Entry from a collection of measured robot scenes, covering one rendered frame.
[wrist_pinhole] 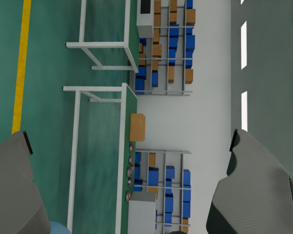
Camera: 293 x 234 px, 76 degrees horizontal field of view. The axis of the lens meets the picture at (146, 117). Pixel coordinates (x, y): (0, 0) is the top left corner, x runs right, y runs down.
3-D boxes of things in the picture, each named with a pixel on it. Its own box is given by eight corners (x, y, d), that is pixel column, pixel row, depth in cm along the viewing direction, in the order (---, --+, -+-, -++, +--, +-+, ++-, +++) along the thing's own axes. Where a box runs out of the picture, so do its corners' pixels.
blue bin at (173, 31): (169, 32, 622) (177, 31, 620) (168, 42, 618) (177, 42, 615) (169, 24, 581) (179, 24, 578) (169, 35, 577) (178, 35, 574)
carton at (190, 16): (184, 16, 621) (193, 16, 618) (184, 29, 619) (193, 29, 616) (186, 9, 581) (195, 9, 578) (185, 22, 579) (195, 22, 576)
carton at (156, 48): (153, 50, 622) (161, 50, 619) (153, 60, 618) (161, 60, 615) (152, 44, 582) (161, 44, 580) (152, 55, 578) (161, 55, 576)
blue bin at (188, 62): (183, 57, 611) (190, 57, 609) (183, 70, 606) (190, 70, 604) (185, 51, 569) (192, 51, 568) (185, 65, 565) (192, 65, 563)
